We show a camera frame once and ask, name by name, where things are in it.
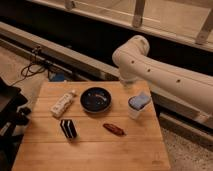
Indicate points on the dark blue bowl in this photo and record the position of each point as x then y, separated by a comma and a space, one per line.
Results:
95, 100

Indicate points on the blue sponge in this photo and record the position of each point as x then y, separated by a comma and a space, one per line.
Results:
139, 101

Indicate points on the black equipment on left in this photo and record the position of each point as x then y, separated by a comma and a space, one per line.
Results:
13, 113

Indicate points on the blue object behind table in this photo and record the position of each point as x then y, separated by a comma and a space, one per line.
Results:
58, 78

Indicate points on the black and white striped eraser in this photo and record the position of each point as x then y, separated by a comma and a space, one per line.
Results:
68, 128

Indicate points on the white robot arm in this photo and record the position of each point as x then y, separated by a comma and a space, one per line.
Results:
192, 87

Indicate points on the wooden board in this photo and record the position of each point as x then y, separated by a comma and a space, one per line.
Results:
45, 148

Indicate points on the white cup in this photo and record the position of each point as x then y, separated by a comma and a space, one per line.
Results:
134, 114

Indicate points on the white tube package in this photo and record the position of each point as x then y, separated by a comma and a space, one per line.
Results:
62, 104

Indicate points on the brown chocolate bar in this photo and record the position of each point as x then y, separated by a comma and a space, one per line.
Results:
114, 129

